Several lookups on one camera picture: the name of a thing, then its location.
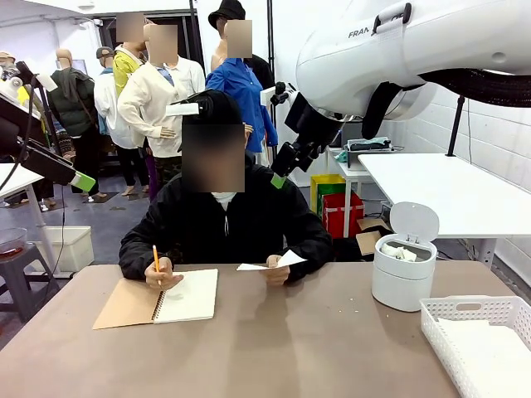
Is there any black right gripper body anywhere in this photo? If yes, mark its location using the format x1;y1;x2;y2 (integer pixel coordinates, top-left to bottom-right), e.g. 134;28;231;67
285;93;345;148

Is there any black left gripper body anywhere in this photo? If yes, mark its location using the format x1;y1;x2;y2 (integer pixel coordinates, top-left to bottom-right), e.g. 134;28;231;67
0;93;45;161

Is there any white paper sheet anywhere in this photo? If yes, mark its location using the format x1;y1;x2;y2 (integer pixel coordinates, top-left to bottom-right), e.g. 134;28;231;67
236;248;309;273

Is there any yellow pencil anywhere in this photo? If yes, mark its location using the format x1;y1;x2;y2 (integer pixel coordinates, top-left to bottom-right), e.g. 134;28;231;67
151;244;163;288

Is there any spiral notebook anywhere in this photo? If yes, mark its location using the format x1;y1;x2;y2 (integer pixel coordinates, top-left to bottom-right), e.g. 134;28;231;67
91;268;220;331

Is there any person's left forearm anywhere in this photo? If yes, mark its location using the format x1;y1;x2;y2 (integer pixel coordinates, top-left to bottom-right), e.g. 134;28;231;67
285;230;334;284

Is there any person's right forearm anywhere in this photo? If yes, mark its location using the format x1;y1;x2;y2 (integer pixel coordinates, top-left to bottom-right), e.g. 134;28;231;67
119;230;176;282

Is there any crumpled white paper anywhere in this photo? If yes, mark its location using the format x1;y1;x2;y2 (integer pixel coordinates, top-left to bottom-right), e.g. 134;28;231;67
380;242;418;263

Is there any person's left hand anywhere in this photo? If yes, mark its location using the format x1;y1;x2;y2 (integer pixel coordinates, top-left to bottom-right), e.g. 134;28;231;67
265;254;292;288

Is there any person's right hand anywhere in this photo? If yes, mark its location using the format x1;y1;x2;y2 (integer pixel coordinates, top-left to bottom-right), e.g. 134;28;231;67
144;256;184;291

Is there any yellow shopping bag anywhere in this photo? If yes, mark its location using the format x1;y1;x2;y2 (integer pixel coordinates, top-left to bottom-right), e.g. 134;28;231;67
310;173;348;225

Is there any mannequin in dark vest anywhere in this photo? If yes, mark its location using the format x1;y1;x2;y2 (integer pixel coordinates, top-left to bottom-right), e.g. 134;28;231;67
46;48;108;204

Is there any mannequin with tan hat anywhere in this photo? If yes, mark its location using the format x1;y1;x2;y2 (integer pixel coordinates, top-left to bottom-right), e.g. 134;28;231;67
0;51;18;80

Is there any grey box on side table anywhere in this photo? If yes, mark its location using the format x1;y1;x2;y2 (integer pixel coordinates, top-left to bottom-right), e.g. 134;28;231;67
345;136;394;170

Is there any person in black jacket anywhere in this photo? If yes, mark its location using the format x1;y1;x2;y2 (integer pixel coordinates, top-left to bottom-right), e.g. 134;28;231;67
119;163;334;284

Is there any small white side table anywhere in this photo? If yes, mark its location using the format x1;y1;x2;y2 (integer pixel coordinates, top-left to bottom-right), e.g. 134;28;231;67
326;145;396;240

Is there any mannequin in black shirt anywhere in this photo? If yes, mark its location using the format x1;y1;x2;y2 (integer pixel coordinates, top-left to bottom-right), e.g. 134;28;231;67
251;55;278;90

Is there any mannequin white shirt grey cap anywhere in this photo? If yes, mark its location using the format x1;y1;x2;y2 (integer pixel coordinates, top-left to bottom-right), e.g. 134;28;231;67
94;46;140;198

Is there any mannequin in blue shirt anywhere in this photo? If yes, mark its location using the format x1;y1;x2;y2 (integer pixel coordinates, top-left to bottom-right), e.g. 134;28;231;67
206;18;280;155

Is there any white plastic storage tub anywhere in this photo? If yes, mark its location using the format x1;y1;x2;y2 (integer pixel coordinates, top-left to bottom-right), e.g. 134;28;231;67
38;226;95;274

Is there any glass bowl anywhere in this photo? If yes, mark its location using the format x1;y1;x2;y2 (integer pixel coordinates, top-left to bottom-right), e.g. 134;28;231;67
0;226;28;260

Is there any black cap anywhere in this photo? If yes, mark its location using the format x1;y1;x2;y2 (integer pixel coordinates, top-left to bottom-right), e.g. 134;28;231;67
188;88;244;126

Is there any black light stand pole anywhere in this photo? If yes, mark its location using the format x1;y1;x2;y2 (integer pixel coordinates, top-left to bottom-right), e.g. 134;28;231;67
266;0;276;90
188;0;207;80

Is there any grey stool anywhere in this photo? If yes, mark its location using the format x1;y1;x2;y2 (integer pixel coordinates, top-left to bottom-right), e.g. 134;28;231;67
0;243;61;323

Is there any black fabric bag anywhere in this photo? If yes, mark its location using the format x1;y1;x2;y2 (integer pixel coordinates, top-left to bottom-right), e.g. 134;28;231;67
331;237;375;263

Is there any open cardboard box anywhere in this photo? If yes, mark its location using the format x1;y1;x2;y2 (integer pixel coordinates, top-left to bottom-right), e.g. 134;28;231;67
355;217;393;257

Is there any mannequin in cream jacket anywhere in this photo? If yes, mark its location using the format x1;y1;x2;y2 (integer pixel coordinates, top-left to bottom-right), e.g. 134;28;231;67
117;24;207;197

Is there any mannequin in yellow jacket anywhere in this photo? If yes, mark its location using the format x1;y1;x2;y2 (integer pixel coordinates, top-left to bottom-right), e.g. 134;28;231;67
112;12;147;99

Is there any black bucket hat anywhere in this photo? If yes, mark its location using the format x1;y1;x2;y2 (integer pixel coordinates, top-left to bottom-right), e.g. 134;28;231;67
207;0;247;31

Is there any large white table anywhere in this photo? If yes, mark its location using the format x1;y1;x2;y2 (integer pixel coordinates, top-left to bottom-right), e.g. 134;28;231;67
357;152;531;271

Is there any black desk stand pole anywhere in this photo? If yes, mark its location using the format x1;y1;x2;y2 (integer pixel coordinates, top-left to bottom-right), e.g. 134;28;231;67
445;94;468;158

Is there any white lidded trash bin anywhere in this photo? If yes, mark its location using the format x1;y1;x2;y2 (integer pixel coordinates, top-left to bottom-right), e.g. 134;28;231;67
370;201;441;313

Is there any white perforated plastic basket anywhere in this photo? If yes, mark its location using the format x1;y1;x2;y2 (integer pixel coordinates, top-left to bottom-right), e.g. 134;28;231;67
419;294;531;398

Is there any flat white paper stack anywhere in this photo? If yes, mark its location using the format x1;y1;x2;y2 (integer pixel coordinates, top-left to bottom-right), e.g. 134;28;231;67
436;318;531;398

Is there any thick black gripper cable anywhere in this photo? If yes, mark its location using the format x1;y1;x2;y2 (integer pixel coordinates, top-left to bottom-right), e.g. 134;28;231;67
0;74;41;192

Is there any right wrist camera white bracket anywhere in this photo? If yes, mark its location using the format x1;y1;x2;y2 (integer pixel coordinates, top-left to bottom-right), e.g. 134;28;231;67
260;81;300;107

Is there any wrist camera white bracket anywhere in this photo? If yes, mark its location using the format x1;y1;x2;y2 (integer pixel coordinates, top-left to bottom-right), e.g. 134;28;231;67
15;61;60;94
260;81;300;107

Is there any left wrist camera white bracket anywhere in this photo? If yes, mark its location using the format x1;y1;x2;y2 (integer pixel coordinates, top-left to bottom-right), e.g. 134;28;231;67
15;61;60;94

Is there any thin black hanging cable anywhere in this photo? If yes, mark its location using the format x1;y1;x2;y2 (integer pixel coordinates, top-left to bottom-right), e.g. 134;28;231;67
60;182;68;271

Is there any head-mounted camera white box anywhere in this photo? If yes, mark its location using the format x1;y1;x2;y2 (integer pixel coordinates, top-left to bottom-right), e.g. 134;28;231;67
165;92;209;117

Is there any white strap black buckle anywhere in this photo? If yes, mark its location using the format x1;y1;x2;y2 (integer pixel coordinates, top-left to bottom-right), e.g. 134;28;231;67
371;2;413;38

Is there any black braided cable sleeve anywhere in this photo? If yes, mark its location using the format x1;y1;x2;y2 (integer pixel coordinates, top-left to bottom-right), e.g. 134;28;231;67
360;67;531;142

